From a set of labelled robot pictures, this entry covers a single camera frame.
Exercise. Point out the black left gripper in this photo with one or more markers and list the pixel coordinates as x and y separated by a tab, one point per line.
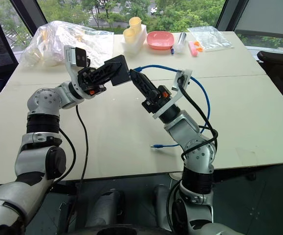
87	79

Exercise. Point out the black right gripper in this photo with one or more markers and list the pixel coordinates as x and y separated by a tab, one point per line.
157	100

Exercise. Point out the small black box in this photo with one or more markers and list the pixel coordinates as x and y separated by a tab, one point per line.
120	76

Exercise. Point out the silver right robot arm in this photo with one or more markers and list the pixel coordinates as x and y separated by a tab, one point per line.
195	137

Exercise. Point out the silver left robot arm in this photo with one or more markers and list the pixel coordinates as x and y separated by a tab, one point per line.
33	159

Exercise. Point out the white plastic tray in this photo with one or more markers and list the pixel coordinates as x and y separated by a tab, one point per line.
134	47

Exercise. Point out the pale yellow cup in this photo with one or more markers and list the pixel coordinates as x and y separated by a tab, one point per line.
130	36
135	24

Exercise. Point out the small blue white item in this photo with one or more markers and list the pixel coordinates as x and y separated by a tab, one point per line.
172	51

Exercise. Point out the pink bowl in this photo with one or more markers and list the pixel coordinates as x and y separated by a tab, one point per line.
160	40

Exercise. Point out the large clear plastic bag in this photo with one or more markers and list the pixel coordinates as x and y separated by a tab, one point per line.
58	41

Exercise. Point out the small orange piece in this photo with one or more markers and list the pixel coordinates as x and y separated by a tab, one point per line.
196	43
200	49

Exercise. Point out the small clear plastic bag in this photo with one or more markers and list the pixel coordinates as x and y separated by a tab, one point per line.
209	38

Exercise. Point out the grey rounded shape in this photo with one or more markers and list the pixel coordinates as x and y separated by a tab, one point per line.
108	208
162	208

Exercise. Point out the black padded chair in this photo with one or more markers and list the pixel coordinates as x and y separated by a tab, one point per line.
278	71

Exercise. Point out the grey window blind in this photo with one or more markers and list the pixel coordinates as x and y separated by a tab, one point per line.
270	17

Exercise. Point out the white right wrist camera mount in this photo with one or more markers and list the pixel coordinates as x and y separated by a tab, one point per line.
178	94

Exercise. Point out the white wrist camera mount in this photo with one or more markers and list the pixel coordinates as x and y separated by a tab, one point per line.
178	94
70	55

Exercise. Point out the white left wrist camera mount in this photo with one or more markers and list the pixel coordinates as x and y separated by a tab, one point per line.
70	55

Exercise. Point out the dark window frame post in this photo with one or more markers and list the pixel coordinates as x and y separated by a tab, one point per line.
28	14
231	13

